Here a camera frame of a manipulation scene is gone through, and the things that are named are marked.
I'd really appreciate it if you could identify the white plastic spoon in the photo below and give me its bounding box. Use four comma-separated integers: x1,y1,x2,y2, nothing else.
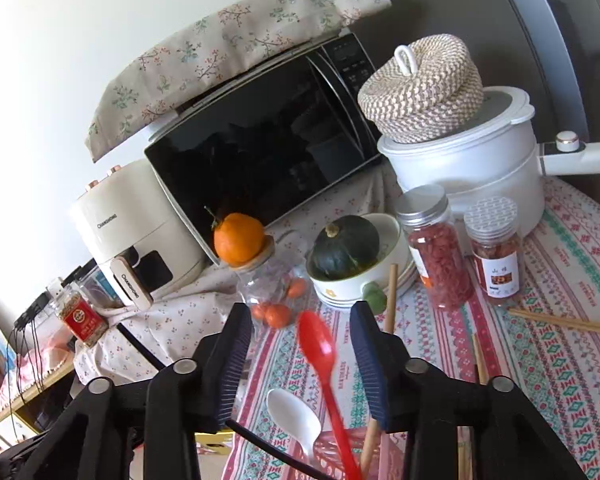
266,388,322,466

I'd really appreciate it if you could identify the light wooden chopstick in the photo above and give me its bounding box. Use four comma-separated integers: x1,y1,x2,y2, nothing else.
352,264,398,479

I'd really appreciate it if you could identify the small floral beige cloth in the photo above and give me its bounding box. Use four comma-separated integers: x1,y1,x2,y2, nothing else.
73,162,400,385

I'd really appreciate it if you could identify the wooden chopstick on table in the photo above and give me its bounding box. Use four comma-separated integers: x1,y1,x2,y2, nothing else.
508,309,600,334

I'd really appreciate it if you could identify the short jar labelled dried fruit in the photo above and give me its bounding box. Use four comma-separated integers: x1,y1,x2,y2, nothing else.
464,196,524,308

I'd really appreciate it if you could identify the clear glass jar with oranges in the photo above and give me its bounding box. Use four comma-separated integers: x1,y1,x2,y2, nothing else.
234,235,311,330

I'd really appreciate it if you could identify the brown wooden chopstick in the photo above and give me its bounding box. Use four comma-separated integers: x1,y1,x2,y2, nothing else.
458,334,490,480

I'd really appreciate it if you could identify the patterned handmade tablecloth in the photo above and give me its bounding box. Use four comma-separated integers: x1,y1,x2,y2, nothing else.
237,179,600,479

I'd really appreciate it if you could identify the orange tangerine on jar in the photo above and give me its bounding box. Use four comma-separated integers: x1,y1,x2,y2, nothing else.
207,208,265,266

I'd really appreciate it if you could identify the black microwave oven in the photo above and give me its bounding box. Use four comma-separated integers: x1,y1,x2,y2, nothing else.
145,32,380,262

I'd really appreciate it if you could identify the white ceramic bowl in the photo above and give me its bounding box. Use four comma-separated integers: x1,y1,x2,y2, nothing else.
306,212,417,311

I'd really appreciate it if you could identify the dark green squash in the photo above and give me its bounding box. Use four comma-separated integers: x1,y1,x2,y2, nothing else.
308,214,380,281

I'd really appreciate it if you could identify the grey refrigerator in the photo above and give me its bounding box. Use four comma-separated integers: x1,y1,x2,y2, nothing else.
299,0,600,181

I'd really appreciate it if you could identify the pink plastic utensil basket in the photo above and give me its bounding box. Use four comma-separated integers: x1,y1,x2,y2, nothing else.
312,428,406,480

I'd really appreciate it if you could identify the floral cloth microwave cover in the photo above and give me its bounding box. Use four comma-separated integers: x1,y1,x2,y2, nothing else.
85,0,391,162

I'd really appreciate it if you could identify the red label spice jar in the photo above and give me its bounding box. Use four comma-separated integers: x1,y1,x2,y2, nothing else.
55,289,108,348

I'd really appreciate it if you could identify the green lime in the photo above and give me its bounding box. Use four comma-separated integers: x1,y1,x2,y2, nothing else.
362,282,387,315

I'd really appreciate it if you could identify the white electric cooking pot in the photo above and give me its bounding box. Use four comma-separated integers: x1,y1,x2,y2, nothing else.
378,86,600,236

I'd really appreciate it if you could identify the red plastic spoon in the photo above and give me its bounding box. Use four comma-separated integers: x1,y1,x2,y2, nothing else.
298,311,362,480

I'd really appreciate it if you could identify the tall jar red goji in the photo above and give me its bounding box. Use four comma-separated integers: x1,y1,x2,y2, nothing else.
394,184,474,311

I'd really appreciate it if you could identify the cream air fryer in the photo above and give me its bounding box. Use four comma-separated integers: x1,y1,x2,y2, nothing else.
76,159,207,311

